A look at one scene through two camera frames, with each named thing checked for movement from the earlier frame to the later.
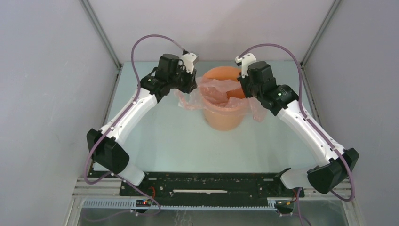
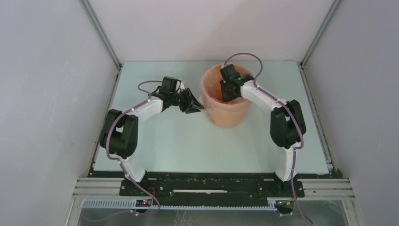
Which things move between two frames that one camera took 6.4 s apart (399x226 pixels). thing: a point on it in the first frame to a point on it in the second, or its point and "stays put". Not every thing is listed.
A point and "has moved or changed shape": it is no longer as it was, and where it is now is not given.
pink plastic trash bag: (221, 96) has moved or changed shape
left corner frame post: (103, 35) stays put
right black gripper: (243, 81) to (225, 97)
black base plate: (210, 185) stays put
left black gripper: (191, 84) to (188, 108)
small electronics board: (143, 203) stays put
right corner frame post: (335, 4) stays put
